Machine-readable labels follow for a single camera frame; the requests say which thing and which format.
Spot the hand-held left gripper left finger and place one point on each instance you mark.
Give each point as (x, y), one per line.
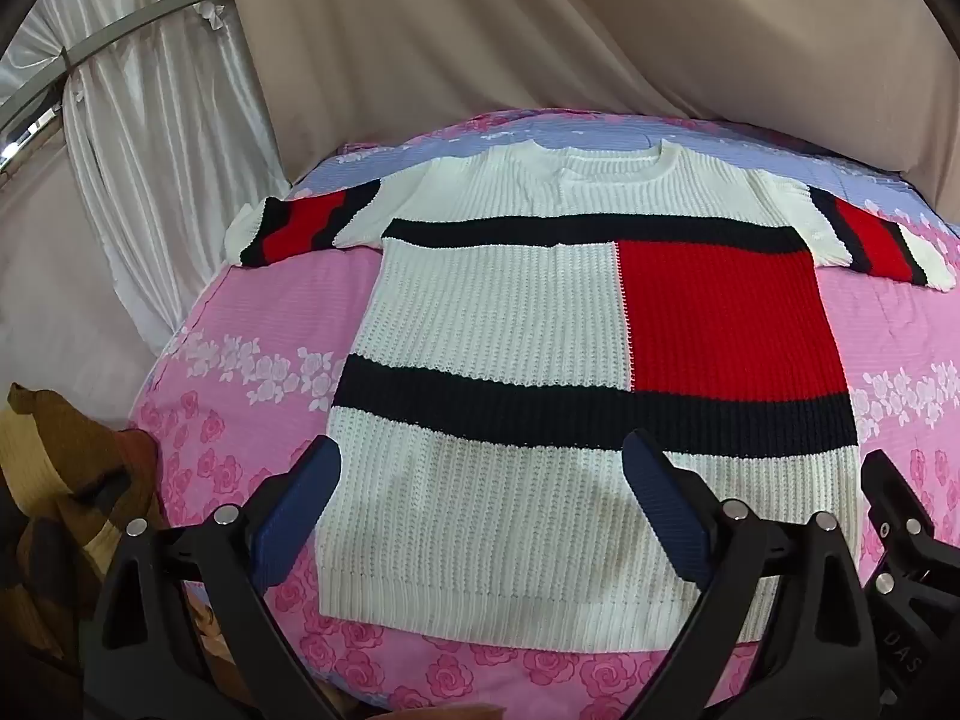
(298, 499)

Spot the white red black knit sweater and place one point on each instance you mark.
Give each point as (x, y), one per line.
(487, 315)

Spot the brown checkered cloth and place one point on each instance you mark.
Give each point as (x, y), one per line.
(52, 450)

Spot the pink floral bed sheet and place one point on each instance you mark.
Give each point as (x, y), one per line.
(247, 315)

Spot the white satin curtain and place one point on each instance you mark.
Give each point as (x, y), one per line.
(150, 127)

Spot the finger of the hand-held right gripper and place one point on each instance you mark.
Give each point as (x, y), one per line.
(896, 495)

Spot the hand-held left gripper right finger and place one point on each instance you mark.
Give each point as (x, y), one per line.
(669, 499)

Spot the curved metal rail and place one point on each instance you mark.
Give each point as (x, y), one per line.
(112, 26)

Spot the pale beige cloth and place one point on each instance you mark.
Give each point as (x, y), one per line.
(52, 277)

